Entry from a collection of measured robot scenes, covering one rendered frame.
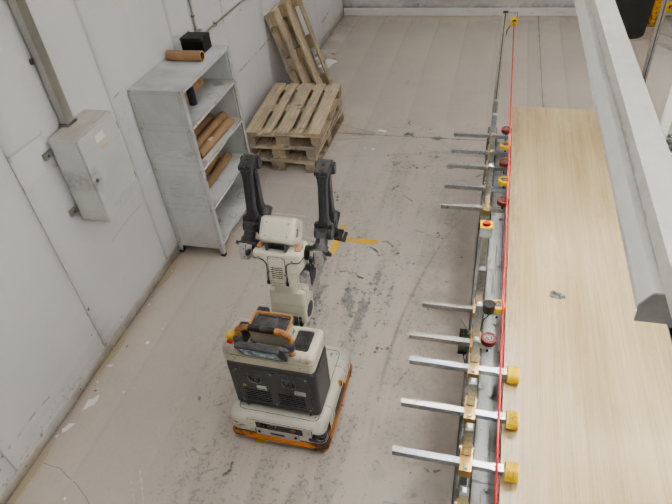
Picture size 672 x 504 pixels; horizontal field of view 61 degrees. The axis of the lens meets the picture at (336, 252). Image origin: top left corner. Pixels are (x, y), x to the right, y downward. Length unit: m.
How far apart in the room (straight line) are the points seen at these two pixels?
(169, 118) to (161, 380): 1.92
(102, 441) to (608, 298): 3.22
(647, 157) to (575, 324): 1.83
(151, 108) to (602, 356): 3.41
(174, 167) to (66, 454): 2.20
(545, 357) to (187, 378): 2.45
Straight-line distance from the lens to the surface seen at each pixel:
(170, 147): 4.64
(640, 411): 2.98
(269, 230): 3.09
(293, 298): 3.34
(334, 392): 3.62
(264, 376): 3.33
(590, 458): 2.77
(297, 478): 3.66
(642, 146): 1.56
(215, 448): 3.87
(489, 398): 3.19
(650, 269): 1.31
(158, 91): 4.43
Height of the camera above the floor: 3.20
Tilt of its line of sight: 40 degrees down
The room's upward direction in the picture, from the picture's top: 6 degrees counter-clockwise
